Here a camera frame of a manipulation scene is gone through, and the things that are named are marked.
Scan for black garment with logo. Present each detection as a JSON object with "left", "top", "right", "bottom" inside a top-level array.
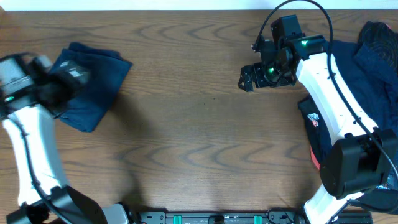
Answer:
[{"left": 298, "top": 95, "right": 397, "bottom": 210}]

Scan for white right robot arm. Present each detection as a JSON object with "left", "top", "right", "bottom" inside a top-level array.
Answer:
[{"left": 238, "top": 15, "right": 397, "bottom": 223}]

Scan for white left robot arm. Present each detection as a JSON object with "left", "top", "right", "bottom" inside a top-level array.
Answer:
[{"left": 1, "top": 52, "right": 107, "bottom": 223}]

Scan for dark blue denim shorts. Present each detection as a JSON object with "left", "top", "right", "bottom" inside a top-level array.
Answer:
[{"left": 54, "top": 42, "right": 133, "bottom": 133}]

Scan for black knit garment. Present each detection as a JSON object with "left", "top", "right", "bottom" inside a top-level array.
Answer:
[{"left": 357, "top": 21, "right": 398, "bottom": 74}]

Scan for red garment edge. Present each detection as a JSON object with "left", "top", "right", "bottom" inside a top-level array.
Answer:
[{"left": 310, "top": 147, "right": 320, "bottom": 170}]

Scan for dark blue denim garment pile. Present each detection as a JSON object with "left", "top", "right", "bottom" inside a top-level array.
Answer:
[{"left": 332, "top": 40, "right": 397, "bottom": 133}]

